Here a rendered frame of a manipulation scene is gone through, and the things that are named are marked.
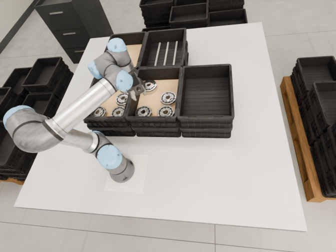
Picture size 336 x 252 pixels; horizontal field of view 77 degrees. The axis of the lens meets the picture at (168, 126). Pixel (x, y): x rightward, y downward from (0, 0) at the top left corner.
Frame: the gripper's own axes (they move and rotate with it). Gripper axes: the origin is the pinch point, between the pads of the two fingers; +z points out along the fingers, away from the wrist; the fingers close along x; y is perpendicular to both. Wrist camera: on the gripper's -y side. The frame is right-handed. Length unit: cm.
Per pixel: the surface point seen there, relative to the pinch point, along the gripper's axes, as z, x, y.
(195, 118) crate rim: 5.0, -18.4, -27.6
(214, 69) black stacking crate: 8, -49, -3
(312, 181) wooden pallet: 84, -81, -80
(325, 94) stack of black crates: 61, -131, -38
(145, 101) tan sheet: 14.7, -3.2, 8.9
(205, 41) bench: 28, -77, 46
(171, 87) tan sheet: 14.8, -22.8, 7.7
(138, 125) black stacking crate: 14.3, 8.7, -5.9
